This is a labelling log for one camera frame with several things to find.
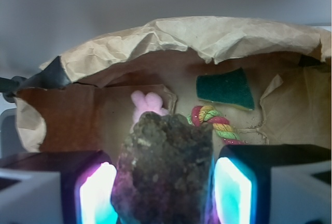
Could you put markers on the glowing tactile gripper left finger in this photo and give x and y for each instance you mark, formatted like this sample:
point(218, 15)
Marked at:
point(57, 187)

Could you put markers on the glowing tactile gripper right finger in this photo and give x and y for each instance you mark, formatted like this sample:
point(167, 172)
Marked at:
point(273, 184)

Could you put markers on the dark brown rock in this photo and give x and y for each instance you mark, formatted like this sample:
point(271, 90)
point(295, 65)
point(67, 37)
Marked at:
point(164, 172)

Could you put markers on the brown paper bag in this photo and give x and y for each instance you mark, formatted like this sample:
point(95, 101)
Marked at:
point(82, 99)

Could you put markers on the yellow green sponge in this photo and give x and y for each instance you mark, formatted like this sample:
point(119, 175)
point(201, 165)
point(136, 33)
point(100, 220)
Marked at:
point(228, 88)

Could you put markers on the pink plush toy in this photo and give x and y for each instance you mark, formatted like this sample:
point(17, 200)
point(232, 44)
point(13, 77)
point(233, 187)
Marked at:
point(150, 102)

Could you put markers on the multicolour rope toy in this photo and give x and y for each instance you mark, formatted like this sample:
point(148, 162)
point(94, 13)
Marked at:
point(209, 114)

